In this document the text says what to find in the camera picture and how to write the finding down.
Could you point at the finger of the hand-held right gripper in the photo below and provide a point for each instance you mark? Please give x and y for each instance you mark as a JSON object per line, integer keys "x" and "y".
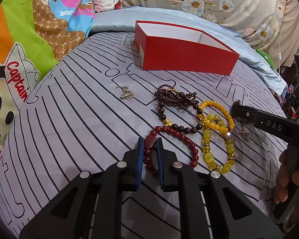
{"x": 244, "y": 114}

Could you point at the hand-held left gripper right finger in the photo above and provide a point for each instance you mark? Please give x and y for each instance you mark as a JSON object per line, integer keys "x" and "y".
{"x": 160, "y": 164}

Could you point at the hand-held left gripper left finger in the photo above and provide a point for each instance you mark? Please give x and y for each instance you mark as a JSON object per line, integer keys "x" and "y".
{"x": 140, "y": 164}

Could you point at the silver dangling earring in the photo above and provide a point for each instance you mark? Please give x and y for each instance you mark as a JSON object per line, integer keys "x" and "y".
{"x": 244, "y": 134}

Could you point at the silver flower earring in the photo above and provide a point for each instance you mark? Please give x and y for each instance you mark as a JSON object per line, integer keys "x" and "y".
{"x": 128, "y": 95}

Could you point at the red cardboard box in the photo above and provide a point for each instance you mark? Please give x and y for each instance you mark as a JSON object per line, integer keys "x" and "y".
{"x": 184, "y": 54}

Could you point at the person's right hand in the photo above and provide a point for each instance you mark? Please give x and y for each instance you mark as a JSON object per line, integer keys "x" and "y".
{"x": 281, "y": 186}

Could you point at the green object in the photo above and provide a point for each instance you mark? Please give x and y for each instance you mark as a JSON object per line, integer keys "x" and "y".
{"x": 264, "y": 57}

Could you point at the beige curtain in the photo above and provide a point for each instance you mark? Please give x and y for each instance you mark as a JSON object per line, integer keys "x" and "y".
{"x": 295, "y": 29}

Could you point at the light blue pillow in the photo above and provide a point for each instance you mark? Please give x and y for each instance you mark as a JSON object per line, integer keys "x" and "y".
{"x": 114, "y": 20}

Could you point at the colourful cartoon monkey blanket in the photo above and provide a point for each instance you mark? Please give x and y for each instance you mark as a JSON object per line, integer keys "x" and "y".
{"x": 22, "y": 42}

